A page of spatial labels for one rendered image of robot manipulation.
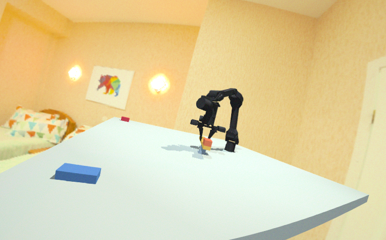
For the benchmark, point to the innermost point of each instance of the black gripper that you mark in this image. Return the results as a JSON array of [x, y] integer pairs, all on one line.
[[209, 119]]

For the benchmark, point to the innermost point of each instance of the blue rectangular block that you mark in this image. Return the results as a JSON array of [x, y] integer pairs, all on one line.
[[78, 173]]

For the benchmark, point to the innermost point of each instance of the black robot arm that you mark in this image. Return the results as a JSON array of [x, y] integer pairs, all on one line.
[[209, 103]]

